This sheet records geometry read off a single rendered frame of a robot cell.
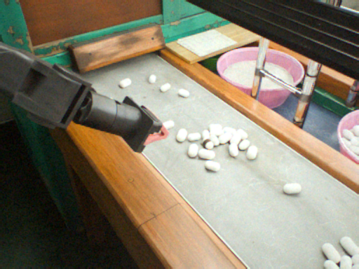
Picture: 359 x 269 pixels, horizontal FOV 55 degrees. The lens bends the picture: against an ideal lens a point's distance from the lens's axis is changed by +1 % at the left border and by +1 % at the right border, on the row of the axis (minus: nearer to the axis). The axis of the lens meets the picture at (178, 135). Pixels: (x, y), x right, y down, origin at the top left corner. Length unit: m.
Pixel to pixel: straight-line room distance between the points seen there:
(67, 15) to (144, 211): 0.61
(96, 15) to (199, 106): 0.40
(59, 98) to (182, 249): 0.32
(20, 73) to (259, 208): 0.49
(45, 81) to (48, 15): 0.54
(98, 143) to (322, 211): 0.50
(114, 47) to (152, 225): 0.60
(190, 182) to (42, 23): 0.59
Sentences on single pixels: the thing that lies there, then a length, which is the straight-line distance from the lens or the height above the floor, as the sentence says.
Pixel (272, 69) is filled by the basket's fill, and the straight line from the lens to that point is 1.18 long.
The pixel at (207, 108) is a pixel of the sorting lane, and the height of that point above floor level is 0.74.
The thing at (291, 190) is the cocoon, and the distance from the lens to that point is 0.74.
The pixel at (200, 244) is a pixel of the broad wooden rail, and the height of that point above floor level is 0.77.
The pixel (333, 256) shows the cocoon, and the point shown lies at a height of 0.76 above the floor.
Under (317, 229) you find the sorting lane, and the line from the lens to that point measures 0.72.
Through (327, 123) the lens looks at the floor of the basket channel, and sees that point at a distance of 1.09.
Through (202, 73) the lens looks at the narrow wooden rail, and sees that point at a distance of 1.06.
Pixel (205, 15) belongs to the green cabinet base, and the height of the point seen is 0.83.
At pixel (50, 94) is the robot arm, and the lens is 0.50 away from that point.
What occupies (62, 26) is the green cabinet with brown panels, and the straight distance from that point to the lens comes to 1.05.
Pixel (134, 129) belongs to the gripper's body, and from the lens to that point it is 0.59.
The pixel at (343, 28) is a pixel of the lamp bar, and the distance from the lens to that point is 0.56.
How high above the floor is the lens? 1.29
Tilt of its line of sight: 40 degrees down
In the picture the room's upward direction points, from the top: straight up
